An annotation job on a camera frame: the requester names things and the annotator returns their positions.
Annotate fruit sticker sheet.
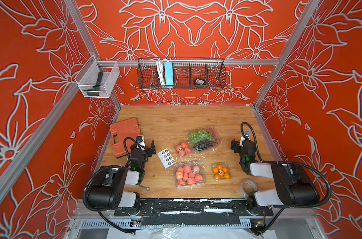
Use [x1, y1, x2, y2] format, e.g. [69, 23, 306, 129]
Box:
[157, 148, 176, 169]

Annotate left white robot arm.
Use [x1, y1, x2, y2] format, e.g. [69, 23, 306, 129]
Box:
[83, 137, 156, 213]

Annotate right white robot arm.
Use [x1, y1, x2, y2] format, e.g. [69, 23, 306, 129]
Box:
[231, 122, 332, 209]

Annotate clear box of oranges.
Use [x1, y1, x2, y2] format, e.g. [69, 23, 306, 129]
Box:
[211, 161, 232, 181]

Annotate orange plastic tool case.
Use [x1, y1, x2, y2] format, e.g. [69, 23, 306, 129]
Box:
[110, 118, 143, 158]

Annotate clear box of grapes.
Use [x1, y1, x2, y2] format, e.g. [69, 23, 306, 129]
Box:
[187, 126, 221, 152]

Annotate clear tape roll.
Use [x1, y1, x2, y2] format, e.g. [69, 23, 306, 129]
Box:
[239, 179, 259, 199]

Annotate clear box large peaches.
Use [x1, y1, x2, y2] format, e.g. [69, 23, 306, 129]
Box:
[174, 161, 206, 188]

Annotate light blue box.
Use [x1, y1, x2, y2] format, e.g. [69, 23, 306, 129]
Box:
[164, 61, 174, 88]

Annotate small black device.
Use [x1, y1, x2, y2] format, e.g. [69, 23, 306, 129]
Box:
[194, 79, 206, 87]

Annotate black tool in bin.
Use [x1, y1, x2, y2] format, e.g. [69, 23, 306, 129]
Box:
[87, 71, 103, 96]

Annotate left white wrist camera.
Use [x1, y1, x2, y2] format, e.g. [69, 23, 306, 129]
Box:
[136, 135, 146, 148]

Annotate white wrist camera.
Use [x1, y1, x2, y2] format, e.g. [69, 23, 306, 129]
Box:
[239, 134, 250, 147]
[136, 135, 146, 148]

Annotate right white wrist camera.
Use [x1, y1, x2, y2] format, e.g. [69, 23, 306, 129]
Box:
[239, 134, 250, 147]

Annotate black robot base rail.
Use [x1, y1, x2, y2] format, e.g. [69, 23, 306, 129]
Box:
[114, 198, 273, 229]

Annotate black wire wall basket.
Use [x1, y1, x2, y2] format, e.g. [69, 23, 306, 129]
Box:
[137, 57, 227, 90]

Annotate white cable bundle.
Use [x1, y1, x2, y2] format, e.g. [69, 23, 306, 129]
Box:
[156, 59, 166, 87]

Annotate clear acrylic wall bin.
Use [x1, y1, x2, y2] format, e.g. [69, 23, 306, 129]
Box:
[75, 55, 120, 99]

